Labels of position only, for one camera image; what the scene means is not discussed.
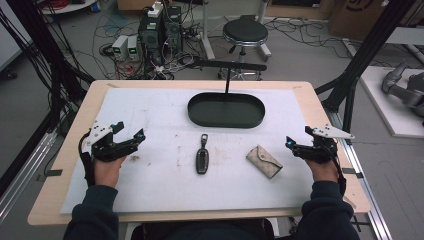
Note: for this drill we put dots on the white table mat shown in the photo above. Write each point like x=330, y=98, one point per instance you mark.
x=160, y=186

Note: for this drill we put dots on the white power strip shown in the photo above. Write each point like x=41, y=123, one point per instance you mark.
x=155, y=10

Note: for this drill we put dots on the person's left hand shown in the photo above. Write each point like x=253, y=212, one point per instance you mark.
x=107, y=171

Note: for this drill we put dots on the black T-shaped stand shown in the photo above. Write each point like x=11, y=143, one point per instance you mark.
x=228, y=66

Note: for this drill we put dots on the black tape strip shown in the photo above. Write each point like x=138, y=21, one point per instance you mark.
x=53, y=173
x=352, y=172

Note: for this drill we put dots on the white desk leg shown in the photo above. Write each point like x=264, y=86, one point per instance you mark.
x=206, y=36

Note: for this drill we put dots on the black computer tower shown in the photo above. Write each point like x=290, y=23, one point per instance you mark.
x=173, y=30
x=150, y=38

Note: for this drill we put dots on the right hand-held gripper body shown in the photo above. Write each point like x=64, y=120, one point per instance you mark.
x=320, y=148

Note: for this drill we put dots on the aluminium rail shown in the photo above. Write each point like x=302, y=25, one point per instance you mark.
x=370, y=193
x=23, y=176

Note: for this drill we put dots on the black frame post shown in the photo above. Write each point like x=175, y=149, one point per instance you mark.
x=43, y=43
x=363, y=56

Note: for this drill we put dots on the white platform board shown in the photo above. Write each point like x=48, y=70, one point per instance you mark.
x=386, y=106

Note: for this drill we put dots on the beige key pouch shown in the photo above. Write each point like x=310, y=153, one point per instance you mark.
x=264, y=161

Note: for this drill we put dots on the person's right hand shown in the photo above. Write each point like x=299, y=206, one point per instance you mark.
x=321, y=171

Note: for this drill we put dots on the person's lap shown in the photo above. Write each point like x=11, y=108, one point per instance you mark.
x=200, y=231

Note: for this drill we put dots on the cardboard box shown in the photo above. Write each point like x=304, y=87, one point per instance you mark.
x=363, y=16

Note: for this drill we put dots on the grey power supply unit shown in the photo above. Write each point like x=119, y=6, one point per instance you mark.
x=120, y=46
x=133, y=48

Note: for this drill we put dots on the black round stool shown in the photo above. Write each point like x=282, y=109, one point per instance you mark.
x=245, y=32

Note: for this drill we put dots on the black oval tray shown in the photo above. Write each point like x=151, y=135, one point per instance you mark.
x=226, y=111

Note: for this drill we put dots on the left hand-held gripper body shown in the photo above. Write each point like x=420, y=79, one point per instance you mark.
x=106, y=150

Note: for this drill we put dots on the black car key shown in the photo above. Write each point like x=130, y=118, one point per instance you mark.
x=202, y=159

